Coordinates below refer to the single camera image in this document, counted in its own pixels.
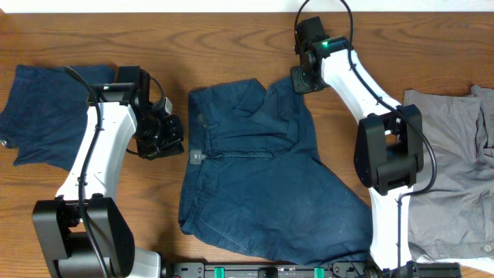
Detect grey button shirt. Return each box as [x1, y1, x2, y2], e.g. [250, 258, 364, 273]
[404, 85, 493, 272]

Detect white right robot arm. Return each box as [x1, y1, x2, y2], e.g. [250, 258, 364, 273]
[291, 35, 424, 270]

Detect folded navy blue garment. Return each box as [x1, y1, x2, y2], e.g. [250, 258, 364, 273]
[0, 63, 117, 172]

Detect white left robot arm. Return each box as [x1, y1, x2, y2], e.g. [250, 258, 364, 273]
[32, 83, 184, 277]

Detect dark blue denim shorts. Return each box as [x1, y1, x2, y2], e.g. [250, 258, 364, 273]
[178, 78, 372, 266]

